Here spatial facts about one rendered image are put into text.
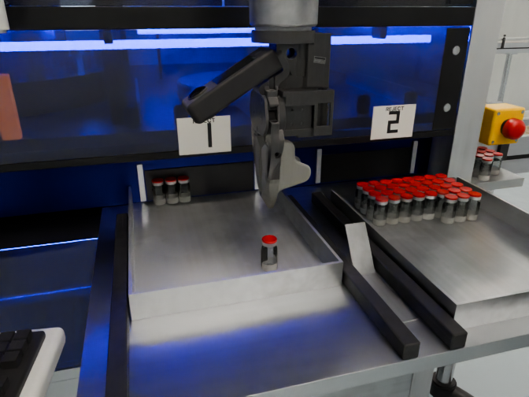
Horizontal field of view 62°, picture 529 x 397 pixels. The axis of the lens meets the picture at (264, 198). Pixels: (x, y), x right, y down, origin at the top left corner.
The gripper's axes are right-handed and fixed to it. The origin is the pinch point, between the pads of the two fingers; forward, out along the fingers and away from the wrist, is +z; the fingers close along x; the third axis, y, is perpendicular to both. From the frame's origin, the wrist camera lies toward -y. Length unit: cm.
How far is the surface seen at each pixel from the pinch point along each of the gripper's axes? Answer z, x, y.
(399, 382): 61, 20, 40
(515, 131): -2, 16, 54
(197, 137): -3.4, 19.6, -5.6
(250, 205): 10.1, 21.2, 3.4
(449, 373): 79, 35, 69
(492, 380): 97, 44, 96
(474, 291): 10.4, -12.1, 23.9
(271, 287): 9.2, -6.1, -0.9
